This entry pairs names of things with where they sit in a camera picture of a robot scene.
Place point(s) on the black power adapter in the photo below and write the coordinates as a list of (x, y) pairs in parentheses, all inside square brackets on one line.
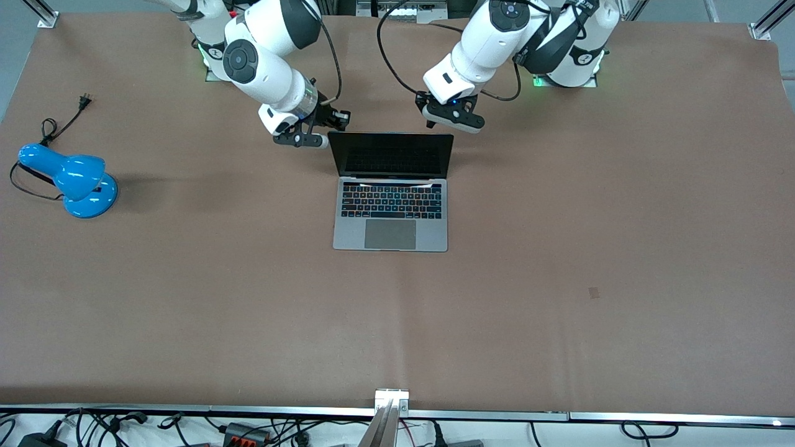
[(40, 439)]

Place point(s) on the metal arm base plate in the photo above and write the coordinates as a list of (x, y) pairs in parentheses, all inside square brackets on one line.
[(212, 76), (540, 81)]

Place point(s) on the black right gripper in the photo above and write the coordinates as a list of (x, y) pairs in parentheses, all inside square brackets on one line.
[(327, 114)]

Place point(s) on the brown table mat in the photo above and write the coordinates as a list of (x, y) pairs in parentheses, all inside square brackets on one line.
[(397, 323)]

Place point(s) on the grey laptop computer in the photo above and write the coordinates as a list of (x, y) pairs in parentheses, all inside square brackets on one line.
[(390, 217)]

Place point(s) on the black box orange connectors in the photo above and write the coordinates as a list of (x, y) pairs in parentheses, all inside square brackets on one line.
[(247, 433)]

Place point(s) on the aluminium corner post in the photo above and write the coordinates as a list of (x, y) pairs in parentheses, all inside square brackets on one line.
[(42, 13), (769, 23)]

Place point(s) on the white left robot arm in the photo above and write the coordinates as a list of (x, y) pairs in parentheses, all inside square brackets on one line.
[(490, 43)]

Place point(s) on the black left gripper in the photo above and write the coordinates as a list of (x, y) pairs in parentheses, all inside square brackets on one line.
[(421, 99)]

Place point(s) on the aluminium camera mount profile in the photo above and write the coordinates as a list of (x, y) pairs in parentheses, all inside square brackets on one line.
[(386, 422)]

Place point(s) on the metal table edge rail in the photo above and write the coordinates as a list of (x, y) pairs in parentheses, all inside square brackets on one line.
[(186, 409)]

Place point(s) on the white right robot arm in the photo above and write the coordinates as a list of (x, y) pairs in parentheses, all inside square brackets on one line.
[(267, 68)]

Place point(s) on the silver control box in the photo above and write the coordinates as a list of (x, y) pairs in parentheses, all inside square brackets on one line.
[(428, 9)]

